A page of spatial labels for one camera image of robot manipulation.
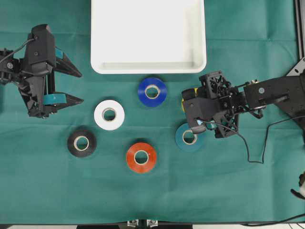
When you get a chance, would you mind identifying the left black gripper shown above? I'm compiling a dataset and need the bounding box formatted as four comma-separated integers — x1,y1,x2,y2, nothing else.
16,47,84,119

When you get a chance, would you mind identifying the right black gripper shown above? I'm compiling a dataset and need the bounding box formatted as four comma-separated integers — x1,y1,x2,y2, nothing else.
198,71,245,138

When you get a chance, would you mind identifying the yellow tape roll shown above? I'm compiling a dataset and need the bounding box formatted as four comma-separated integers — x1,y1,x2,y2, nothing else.
181,88,198,112

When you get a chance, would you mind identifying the white tape roll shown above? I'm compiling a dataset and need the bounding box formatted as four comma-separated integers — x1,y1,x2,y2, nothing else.
93,100,125,131

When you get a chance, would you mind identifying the black tape roll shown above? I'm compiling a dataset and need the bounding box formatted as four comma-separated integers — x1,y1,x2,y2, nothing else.
67,129,97,158

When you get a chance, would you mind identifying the orange tape roll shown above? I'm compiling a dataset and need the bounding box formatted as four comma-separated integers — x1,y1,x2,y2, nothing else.
126,142,157,174

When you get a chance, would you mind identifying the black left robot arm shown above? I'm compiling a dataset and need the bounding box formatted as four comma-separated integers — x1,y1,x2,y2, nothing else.
0,48,83,118

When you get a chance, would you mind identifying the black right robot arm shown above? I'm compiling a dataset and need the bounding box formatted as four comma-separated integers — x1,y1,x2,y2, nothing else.
195,71,305,138

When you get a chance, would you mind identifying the teal tape roll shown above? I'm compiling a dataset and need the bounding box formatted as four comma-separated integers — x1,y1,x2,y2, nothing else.
175,123,204,152

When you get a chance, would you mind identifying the blue tape roll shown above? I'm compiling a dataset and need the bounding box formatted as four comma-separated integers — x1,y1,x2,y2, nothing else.
138,77,167,107

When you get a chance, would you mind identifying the white plastic tray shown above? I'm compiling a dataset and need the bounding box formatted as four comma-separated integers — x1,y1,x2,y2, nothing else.
91,0,207,74

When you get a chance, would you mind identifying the green table cloth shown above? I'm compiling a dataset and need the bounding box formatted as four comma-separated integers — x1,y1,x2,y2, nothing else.
0,0,305,224

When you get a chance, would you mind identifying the white black object at edge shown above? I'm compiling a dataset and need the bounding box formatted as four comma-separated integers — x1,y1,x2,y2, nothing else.
290,173,305,200

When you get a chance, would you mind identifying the black right camera cable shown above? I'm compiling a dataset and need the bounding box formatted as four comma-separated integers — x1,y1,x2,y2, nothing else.
195,114,305,164

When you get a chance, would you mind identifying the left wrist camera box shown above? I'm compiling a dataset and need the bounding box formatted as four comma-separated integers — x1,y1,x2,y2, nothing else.
22,24,56,76

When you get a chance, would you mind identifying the aluminium frame rail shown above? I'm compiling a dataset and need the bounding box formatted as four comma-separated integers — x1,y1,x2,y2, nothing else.
286,0,305,76

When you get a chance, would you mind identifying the black cable at table edge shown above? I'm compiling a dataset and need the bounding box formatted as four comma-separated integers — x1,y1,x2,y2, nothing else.
240,213,305,227

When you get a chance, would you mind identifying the metal clamp bracket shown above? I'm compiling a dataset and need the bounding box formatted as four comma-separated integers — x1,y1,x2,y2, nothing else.
127,219,158,229

